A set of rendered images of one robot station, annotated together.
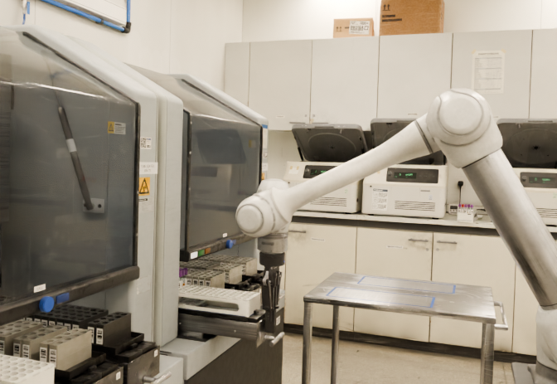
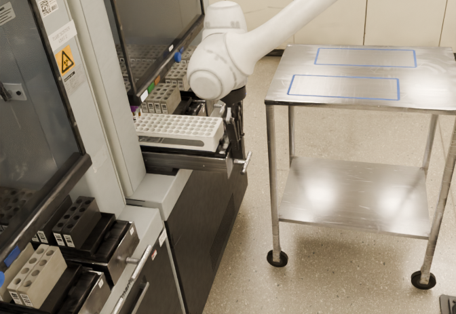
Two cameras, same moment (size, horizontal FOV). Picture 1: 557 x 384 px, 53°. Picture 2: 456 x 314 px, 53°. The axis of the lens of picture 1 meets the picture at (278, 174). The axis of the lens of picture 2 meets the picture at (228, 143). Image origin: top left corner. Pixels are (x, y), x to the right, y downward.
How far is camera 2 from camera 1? 0.62 m
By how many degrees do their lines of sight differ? 33
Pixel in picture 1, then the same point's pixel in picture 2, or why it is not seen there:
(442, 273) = not seen: outside the picture
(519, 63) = not seen: outside the picture
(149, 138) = not seen: outside the picture
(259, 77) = not seen: outside the picture
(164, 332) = (133, 181)
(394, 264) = not seen: outside the picture
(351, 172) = not seen: outside the picture
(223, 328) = (191, 163)
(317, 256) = not seen: outside the picture
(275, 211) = (235, 69)
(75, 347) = (47, 275)
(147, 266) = (97, 140)
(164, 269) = (117, 127)
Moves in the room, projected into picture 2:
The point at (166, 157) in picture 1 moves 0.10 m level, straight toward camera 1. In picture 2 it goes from (81, 6) to (82, 21)
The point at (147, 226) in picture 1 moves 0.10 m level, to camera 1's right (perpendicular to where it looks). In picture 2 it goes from (84, 100) to (129, 94)
